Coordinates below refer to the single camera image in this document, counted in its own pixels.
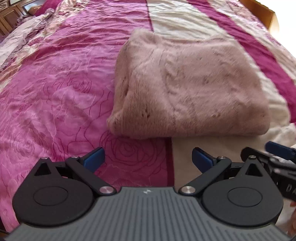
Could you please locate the wooden window side cabinet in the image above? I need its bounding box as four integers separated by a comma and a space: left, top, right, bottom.
239, 0, 275, 30

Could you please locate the floral pillow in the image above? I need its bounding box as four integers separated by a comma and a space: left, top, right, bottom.
1, 8, 54, 72

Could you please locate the pink knitted sweater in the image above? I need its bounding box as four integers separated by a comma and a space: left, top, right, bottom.
107, 29, 271, 138

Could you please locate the magenta floral bed cover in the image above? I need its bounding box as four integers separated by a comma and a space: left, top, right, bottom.
1, 1, 295, 232

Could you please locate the wooden headboard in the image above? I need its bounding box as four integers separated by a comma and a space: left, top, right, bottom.
1, 0, 45, 37

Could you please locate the magenta pillow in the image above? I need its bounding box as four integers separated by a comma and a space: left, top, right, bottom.
35, 0, 62, 16

